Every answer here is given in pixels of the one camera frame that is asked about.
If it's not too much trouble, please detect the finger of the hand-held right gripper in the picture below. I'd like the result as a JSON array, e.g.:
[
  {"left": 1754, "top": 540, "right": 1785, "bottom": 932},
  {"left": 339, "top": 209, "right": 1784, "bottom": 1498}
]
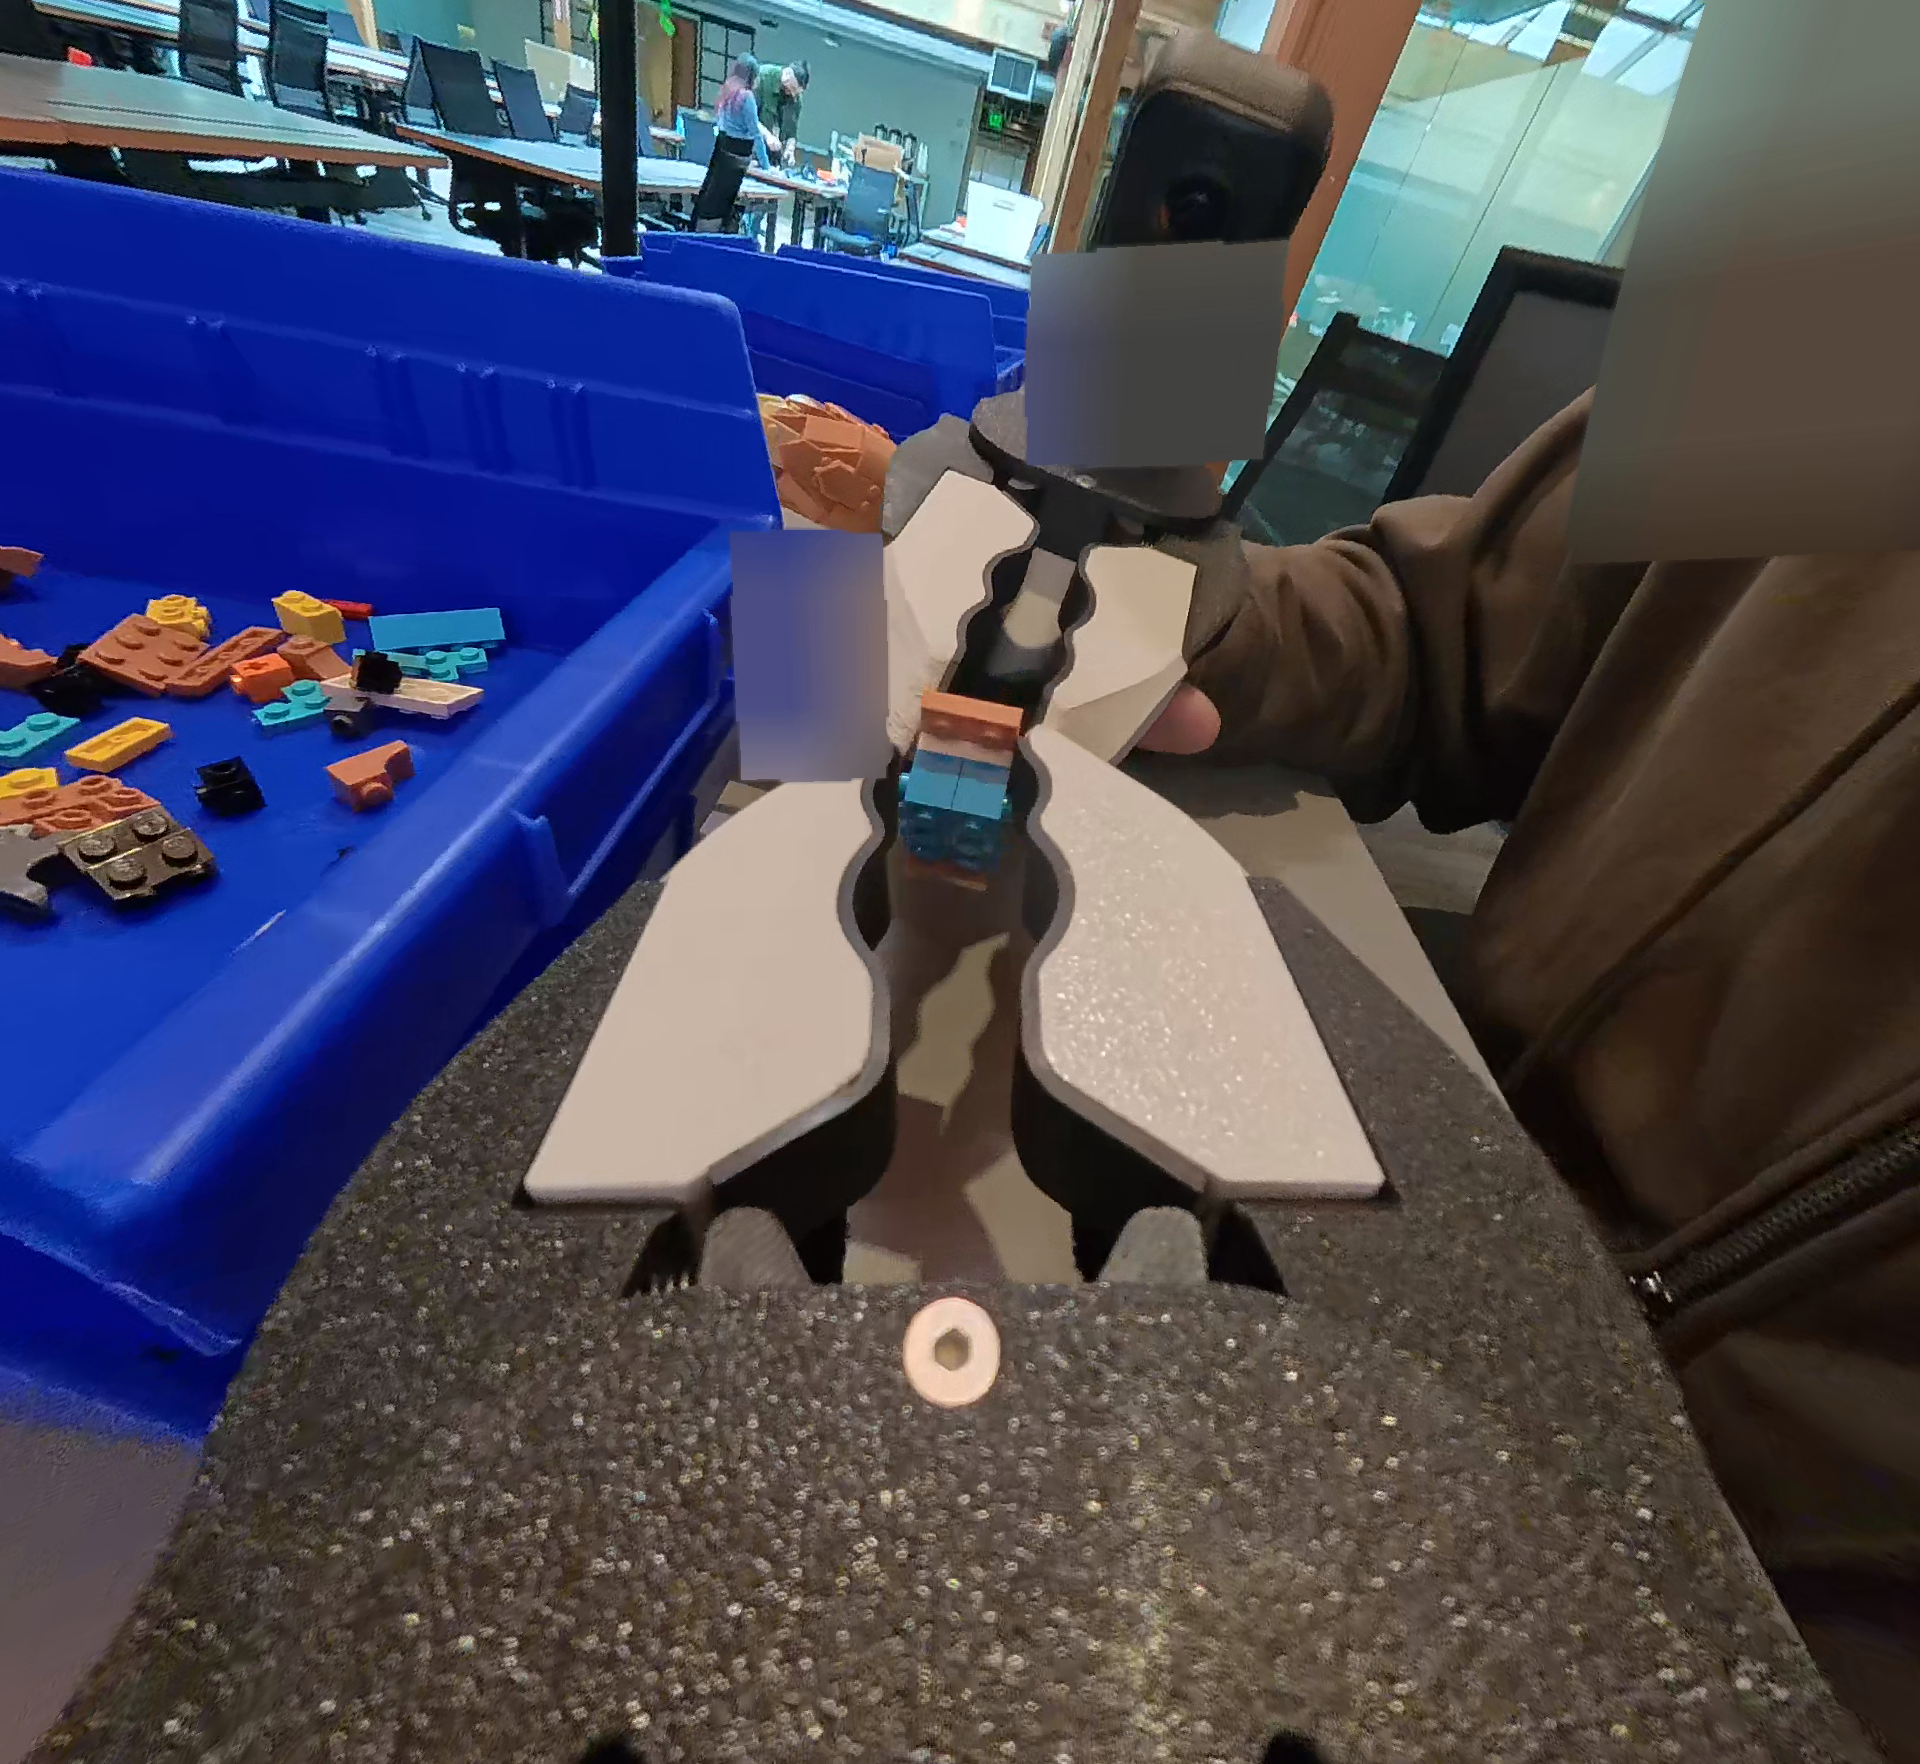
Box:
[
  {"left": 886, "top": 469, "right": 1039, "bottom": 749},
  {"left": 1046, "top": 546, "right": 1198, "bottom": 766}
]

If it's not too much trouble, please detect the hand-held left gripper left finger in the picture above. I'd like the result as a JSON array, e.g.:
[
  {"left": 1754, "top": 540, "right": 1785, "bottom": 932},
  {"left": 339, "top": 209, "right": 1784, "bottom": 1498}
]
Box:
[{"left": 524, "top": 779, "right": 891, "bottom": 1208}]

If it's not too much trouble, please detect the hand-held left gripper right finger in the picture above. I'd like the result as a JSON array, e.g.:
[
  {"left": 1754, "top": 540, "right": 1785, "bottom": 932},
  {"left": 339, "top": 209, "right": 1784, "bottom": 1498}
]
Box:
[{"left": 1018, "top": 730, "right": 1388, "bottom": 1208}]

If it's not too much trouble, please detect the blue and brown brick assembly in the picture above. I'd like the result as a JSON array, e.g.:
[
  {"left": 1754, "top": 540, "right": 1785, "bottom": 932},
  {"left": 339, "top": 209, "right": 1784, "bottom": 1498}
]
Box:
[{"left": 894, "top": 692, "right": 1031, "bottom": 889}]

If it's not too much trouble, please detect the blue plastic bin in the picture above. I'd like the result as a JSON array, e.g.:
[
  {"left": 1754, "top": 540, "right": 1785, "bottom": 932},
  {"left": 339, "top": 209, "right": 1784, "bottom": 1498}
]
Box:
[{"left": 0, "top": 167, "right": 785, "bottom": 1441}]

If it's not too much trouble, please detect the pile of toy bricks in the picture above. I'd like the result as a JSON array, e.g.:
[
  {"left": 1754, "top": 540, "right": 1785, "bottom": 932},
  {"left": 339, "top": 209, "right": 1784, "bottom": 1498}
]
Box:
[{"left": 0, "top": 540, "right": 509, "bottom": 923}]

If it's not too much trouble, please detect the person's right forearm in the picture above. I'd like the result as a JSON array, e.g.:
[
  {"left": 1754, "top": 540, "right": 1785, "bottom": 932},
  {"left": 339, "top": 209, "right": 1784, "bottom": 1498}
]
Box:
[{"left": 1186, "top": 400, "right": 1615, "bottom": 839}]

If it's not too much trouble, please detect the brown brick-built toy animal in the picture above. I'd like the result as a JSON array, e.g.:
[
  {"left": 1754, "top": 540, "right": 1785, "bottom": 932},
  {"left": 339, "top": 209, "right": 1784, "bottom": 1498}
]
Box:
[{"left": 754, "top": 393, "right": 906, "bottom": 556}]

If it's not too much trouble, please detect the black framed dark panel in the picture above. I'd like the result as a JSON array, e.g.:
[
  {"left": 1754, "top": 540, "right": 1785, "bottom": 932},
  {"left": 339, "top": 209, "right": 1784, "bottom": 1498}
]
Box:
[{"left": 1222, "top": 312, "right": 1452, "bottom": 549}]

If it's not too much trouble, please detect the stack of nested blue bins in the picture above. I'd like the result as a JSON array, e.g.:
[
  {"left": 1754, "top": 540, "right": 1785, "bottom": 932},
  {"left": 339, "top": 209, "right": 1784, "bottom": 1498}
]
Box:
[{"left": 602, "top": 233, "right": 1031, "bottom": 446}]

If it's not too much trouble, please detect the black framed monitor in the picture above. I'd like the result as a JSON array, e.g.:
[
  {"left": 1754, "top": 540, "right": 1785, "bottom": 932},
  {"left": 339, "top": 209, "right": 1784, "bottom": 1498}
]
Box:
[{"left": 1414, "top": 246, "right": 1626, "bottom": 509}]

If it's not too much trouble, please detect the person's brown jacket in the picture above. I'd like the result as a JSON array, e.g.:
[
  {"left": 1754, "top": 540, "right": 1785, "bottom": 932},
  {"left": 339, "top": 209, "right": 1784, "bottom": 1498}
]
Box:
[{"left": 1464, "top": 549, "right": 1920, "bottom": 1750}]

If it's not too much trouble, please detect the black stand pole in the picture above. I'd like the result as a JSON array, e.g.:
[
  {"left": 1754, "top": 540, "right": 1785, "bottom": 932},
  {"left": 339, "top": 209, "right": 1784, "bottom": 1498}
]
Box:
[{"left": 591, "top": 0, "right": 652, "bottom": 259}]

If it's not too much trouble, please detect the row of black office chairs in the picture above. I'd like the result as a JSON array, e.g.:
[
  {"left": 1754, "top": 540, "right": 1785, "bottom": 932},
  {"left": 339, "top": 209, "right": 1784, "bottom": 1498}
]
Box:
[{"left": 171, "top": 0, "right": 752, "bottom": 259}]

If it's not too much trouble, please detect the wooden support post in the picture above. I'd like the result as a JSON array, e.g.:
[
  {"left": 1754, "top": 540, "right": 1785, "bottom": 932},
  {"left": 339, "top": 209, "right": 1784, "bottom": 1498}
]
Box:
[{"left": 1258, "top": 0, "right": 1492, "bottom": 299}]

